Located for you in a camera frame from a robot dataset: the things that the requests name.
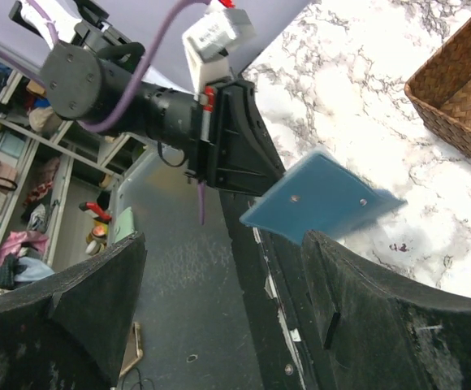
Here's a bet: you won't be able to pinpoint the gold phone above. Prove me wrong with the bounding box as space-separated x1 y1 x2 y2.
119 322 144 379

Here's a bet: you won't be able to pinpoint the mint green card holder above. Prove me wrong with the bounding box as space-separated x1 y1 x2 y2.
112 207 135 244

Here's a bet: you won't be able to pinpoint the brown woven divided basket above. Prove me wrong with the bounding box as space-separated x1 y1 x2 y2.
404 18 471 158

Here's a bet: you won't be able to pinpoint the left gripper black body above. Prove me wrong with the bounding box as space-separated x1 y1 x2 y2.
184 79 236 191

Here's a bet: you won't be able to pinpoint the white metal shelf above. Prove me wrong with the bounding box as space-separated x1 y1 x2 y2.
0 60 145 294

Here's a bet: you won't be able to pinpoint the blue leather card holder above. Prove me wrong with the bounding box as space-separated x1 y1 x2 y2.
240 149 406 245

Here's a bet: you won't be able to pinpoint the tape rolls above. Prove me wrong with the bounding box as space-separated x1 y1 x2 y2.
85 224 108 256

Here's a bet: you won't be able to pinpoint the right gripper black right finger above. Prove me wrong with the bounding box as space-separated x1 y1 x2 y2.
302 231 471 389

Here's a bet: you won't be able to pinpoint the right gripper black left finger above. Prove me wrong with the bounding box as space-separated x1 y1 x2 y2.
0 232 146 389

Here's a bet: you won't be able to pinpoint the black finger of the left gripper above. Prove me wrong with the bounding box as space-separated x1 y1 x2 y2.
206 80 284 197
243 80 285 175

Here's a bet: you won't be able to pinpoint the red handled tool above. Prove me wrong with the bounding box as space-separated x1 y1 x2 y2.
79 202 112 224

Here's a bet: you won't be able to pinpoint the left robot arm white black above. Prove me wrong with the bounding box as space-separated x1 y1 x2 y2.
9 1 284 197

